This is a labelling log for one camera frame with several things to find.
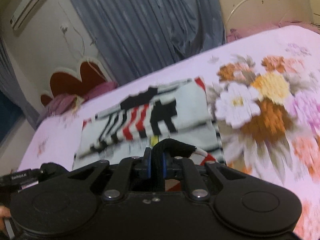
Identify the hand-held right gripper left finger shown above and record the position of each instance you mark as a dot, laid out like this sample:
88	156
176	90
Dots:
148	166

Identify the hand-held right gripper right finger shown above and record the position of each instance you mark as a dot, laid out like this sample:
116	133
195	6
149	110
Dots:
165	166

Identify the striped knit sweater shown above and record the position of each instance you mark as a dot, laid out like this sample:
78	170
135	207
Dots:
190	105

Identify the person's left hand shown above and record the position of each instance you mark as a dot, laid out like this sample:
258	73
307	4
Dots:
5	212

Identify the window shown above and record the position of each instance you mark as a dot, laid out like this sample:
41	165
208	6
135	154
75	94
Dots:
8	117

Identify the purple patterned pillow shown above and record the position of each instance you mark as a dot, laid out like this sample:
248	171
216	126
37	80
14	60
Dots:
60	105

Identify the pink pillow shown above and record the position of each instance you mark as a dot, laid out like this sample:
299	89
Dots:
235	35
102	88

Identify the blue-grey window curtain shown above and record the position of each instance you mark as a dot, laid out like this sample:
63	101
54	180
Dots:
12	85

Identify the red heart-shaped headboard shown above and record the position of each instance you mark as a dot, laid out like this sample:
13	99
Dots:
67	80

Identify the floral pink bed sheet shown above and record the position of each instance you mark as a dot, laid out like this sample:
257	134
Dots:
250	55

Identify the wide blue-grey curtain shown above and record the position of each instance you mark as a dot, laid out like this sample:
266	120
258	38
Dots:
150	22

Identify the white air conditioner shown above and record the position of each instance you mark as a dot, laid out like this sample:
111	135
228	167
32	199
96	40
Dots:
27	7

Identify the cream arched headboard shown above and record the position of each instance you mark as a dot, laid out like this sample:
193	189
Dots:
262	5

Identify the white wall socket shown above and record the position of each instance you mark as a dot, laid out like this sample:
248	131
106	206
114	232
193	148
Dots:
65	28

